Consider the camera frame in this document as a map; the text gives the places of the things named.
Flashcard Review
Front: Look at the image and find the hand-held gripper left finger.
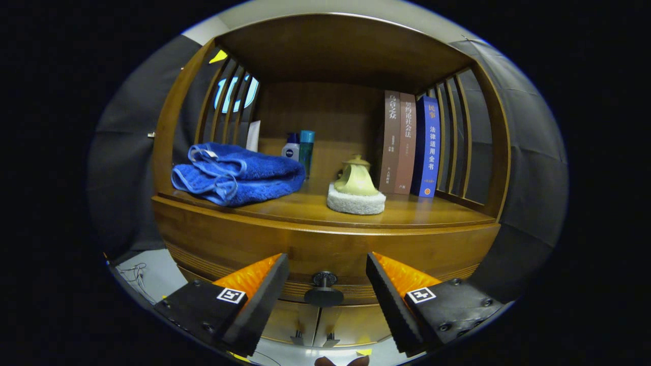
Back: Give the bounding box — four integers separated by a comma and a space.
154, 253, 290, 358

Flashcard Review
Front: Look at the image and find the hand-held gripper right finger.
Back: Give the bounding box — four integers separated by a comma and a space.
365, 252, 504, 356

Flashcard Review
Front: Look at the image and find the green brush with white pad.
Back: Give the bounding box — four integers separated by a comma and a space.
327, 168, 387, 216

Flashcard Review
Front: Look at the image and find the wooden cabinet door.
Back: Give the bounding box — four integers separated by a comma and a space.
262, 299, 320, 347
314, 304, 395, 347

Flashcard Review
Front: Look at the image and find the wooden countertop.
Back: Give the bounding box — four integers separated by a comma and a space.
155, 178, 501, 232

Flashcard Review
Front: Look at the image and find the brown wooden cabinet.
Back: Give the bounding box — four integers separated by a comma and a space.
152, 13, 512, 349

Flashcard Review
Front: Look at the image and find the folded blue towel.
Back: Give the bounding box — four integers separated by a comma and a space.
171, 142, 306, 207

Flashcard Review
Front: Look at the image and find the beige lidded tea bowl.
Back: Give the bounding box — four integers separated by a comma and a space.
346, 155, 381, 196

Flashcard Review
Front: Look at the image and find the white lotion bottle blue cap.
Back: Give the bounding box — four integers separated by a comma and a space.
281, 133, 301, 162

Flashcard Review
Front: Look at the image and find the reddish brown book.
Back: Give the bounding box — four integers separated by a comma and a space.
394, 93, 418, 196

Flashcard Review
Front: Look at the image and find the blue book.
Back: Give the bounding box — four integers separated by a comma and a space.
410, 96, 441, 198

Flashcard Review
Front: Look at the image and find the dark brown book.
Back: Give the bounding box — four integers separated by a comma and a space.
379, 90, 401, 194

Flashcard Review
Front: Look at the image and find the teal transparent bottle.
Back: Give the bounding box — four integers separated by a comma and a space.
299, 130, 315, 178

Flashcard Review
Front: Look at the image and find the white tube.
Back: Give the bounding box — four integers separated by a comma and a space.
246, 120, 261, 152

